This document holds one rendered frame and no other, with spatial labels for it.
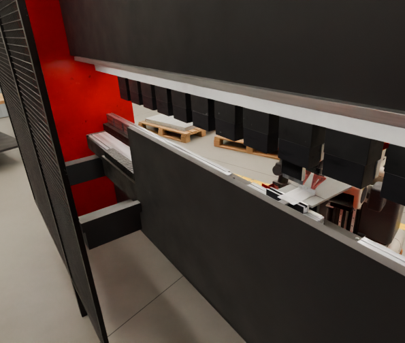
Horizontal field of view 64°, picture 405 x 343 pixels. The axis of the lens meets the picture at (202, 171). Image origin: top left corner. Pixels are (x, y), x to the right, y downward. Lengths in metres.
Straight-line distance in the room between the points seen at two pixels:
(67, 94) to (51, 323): 1.74
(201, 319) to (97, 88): 2.05
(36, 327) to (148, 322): 0.69
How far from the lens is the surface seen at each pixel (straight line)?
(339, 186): 1.50
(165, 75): 1.46
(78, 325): 2.35
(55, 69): 2.97
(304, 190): 1.44
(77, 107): 3.05
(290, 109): 1.20
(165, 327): 2.19
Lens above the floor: 1.66
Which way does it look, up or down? 25 degrees down
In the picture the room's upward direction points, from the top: 3 degrees counter-clockwise
